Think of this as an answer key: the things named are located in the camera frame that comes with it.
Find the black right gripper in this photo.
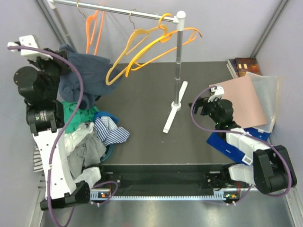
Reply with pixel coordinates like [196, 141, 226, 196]
[189, 95, 222, 124]

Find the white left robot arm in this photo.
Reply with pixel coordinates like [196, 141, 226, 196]
[8, 35, 107, 210]

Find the blue laundry basin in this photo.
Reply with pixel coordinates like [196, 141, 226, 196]
[100, 144, 115, 163]

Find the grey slotted cable duct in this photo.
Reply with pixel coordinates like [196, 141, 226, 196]
[90, 191, 226, 201]

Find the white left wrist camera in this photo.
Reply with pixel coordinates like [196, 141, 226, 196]
[7, 35, 53, 60]

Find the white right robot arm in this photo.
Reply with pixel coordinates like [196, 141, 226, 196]
[189, 97, 297, 196]

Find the silver white clothes rack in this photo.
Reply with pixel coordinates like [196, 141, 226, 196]
[48, 0, 188, 133]

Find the navy blue tank top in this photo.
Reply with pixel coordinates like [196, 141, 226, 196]
[58, 44, 122, 110]

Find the green garment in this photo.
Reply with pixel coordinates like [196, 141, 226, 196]
[62, 101, 99, 133]

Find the blue clipboard folder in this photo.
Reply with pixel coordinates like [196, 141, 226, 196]
[207, 128, 270, 166]

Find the grey white garment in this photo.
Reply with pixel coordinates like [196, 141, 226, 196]
[64, 122, 106, 179]

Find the brown book stack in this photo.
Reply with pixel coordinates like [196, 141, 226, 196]
[226, 58, 261, 79]

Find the black white striped shirt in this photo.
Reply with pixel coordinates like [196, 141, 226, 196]
[33, 146, 43, 172]

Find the translucent plastic folder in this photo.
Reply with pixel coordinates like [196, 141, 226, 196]
[245, 72, 280, 133]

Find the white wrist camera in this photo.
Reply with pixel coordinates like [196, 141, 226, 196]
[208, 86, 224, 103]
[7, 35, 53, 60]

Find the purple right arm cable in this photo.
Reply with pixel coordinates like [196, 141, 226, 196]
[190, 86, 294, 197]

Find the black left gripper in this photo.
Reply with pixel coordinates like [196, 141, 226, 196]
[28, 48, 72, 100]

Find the pink folder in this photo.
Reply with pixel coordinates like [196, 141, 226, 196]
[216, 76, 268, 128]

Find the tan yellow velvet hanger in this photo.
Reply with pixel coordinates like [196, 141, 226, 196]
[105, 22, 168, 86]

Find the yellow orange plastic hanger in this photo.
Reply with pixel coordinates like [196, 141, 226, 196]
[125, 11, 203, 77]

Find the blue white striped shirt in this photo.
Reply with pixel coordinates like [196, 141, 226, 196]
[94, 116, 130, 146]

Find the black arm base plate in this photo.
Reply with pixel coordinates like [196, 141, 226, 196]
[101, 164, 234, 189]

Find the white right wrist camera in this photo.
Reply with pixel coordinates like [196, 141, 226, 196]
[208, 86, 224, 103]

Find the orange velvet hanger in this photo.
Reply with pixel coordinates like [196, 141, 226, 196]
[76, 0, 105, 55]

